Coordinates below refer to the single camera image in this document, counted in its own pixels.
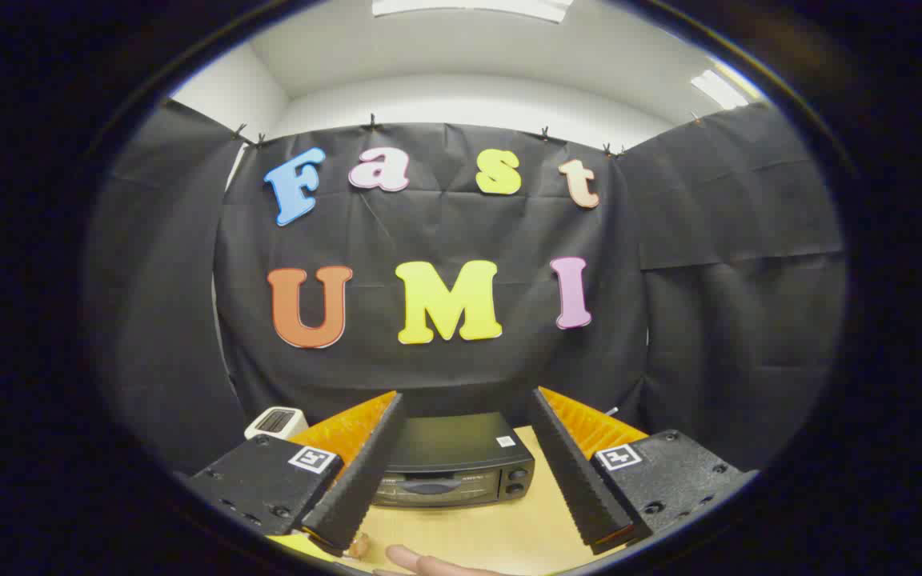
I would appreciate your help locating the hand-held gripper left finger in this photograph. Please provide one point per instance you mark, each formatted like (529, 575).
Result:
(365, 472)

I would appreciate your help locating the black toaster oven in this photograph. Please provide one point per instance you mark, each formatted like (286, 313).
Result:
(453, 444)

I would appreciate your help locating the white pop-up toaster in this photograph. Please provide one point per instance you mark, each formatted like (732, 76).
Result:
(273, 422)

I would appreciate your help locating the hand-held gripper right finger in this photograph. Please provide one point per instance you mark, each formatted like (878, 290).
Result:
(577, 472)

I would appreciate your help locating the ceiling light panel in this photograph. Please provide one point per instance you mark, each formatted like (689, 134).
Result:
(719, 88)
(469, 8)

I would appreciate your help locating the black backdrop cloth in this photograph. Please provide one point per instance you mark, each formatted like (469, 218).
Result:
(445, 232)

